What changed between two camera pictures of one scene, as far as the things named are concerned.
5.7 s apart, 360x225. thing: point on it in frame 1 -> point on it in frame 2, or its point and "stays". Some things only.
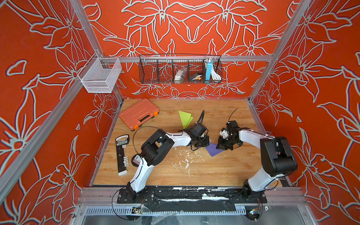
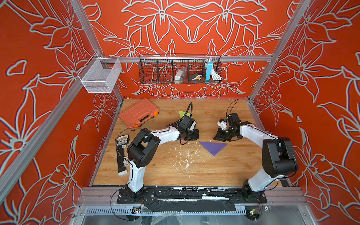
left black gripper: x=206 y=142 -> x=196 y=135
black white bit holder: x=122 y=161 stays
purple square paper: x=212 y=149 stays
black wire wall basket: x=180 y=69 stays
